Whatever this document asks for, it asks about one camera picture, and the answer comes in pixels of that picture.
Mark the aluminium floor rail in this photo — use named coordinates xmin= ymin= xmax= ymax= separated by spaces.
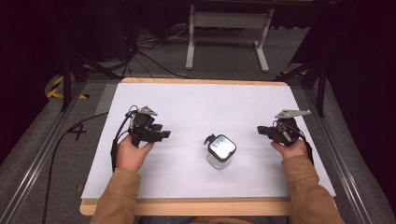
xmin=303 ymin=88 xmax=379 ymax=224
xmin=0 ymin=81 xmax=88 ymax=224

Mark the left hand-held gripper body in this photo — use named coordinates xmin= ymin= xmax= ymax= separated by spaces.
xmin=125 ymin=105 xmax=161 ymax=147

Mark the left hand-held gripper black cable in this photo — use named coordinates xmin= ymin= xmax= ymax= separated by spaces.
xmin=109 ymin=105 xmax=140 ymax=173

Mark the white metal stand frame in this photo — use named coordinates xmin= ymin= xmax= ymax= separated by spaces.
xmin=185 ymin=4 xmax=276 ymax=74

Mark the bundle of black floor cables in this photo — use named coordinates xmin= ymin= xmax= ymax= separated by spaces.
xmin=120 ymin=22 xmax=194 ymax=80

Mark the right hand-held gripper black cable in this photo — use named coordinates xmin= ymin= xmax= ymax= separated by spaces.
xmin=298 ymin=128 xmax=315 ymax=166

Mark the white table mat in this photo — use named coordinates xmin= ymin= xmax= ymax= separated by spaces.
xmin=80 ymin=82 xmax=337 ymax=201

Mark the hand-held gripper black cable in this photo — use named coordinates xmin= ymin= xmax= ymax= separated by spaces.
xmin=109 ymin=105 xmax=140 ymax=173
xmin=298 ymin=128 xmax=315 ymax=166

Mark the person's right hand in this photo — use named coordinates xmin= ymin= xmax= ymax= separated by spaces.
xmin=270 ymin=137 xmax=309 ymax=161

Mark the glass jar with black lid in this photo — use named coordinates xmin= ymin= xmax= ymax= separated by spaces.
xmin=203 ymin=133 xmax=237 ymax=171

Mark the yellow black floor tape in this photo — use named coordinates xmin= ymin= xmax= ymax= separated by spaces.
xmin=46 ymin=75 xmax=91 ymax=101

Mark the black tripod stand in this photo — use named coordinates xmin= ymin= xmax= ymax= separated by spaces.
xmin=275 ymin=58 xmax=329 ymax=119
xmin=59 ymin=51 xmax=123 ymax=113

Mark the black floor cable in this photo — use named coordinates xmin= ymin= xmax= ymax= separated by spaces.
xmin=41 ymin=112 xmax=109 ymax=224

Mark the person's left hand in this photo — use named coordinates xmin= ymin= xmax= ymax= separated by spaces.
xmin=115 ymin=133 xmax=155 ymax=173

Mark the black tape floor mark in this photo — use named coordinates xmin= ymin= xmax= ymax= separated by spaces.
xmin=67 ymin=122 xmax=89 ymax=142

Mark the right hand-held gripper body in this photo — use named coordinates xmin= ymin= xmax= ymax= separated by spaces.
xmin=270 ymin=108 xmax=312 ymax=147

